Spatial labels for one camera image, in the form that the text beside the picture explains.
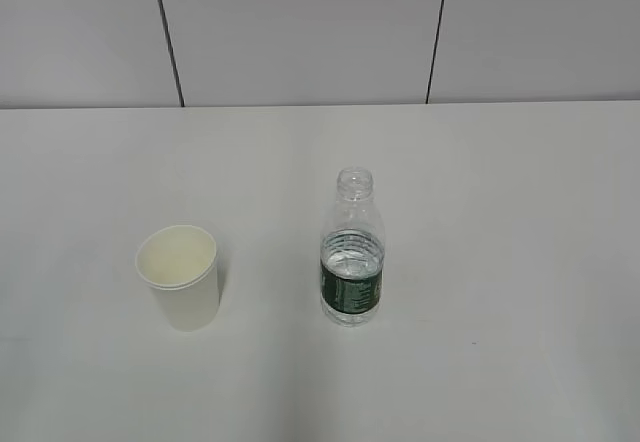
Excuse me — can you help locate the clear water bottle green label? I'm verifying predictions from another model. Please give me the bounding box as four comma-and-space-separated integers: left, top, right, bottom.
320, 167, 386, 327

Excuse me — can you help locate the white paper cup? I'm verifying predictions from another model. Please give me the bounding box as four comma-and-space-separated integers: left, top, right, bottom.
135, 225, 220, 332

